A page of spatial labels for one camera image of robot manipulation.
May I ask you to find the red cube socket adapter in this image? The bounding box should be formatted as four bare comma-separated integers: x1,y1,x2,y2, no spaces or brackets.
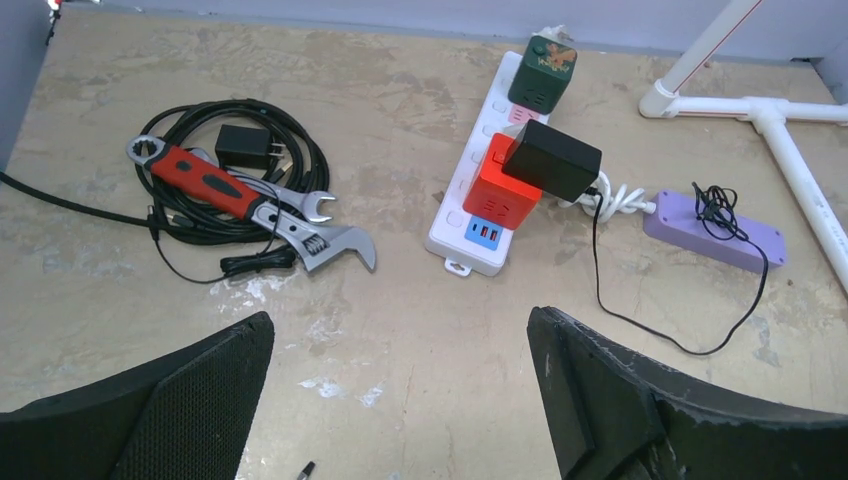
463,133,542,230

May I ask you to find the black coiled cable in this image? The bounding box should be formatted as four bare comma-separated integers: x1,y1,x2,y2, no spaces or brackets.
0,99,331,286

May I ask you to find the white PVC pipe frame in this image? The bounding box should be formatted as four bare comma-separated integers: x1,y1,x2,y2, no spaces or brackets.
638,0,847,287

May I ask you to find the green cube socket adapter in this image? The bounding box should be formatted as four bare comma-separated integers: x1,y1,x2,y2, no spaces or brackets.
507,35,578,115

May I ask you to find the red handled adjustable wrench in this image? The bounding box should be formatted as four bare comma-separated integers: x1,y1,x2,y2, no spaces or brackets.
126,135,377,272

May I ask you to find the thin black adapter cable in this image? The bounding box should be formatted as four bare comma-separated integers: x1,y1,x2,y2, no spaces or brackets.
589,182,770,357

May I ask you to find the purple power strip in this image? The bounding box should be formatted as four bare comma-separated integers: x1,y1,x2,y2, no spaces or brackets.
643,190,789,273

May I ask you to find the small black charger plug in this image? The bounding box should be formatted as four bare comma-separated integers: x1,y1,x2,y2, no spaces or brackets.
214,124,285,169

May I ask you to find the white power strip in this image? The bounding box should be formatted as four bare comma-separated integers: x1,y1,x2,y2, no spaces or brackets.
425,51,549,277

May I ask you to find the white purple-strip cord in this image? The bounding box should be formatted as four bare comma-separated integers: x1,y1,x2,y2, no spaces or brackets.
559,170,657,223

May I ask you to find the silver open-end spanner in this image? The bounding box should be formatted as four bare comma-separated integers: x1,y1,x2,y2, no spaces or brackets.
151,147,336,224

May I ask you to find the black power adapter brick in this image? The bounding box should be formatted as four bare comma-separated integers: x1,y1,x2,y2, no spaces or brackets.
502,120,602,203

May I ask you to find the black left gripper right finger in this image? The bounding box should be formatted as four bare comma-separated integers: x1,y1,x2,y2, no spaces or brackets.
527,307,847,479

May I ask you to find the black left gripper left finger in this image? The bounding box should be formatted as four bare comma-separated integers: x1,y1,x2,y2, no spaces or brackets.
1,312,275,479

